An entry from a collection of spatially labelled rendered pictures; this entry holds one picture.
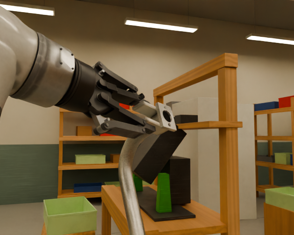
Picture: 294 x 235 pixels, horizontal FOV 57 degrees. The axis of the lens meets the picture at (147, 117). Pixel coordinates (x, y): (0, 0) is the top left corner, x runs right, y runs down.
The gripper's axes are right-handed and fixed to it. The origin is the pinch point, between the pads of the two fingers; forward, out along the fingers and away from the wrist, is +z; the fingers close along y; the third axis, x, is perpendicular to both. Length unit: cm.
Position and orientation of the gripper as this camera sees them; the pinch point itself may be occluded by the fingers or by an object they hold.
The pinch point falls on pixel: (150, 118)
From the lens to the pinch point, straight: 53.2
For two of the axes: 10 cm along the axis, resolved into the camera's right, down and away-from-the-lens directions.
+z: 6.5, 2.8, 7.1
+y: -1.6, -8.6, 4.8
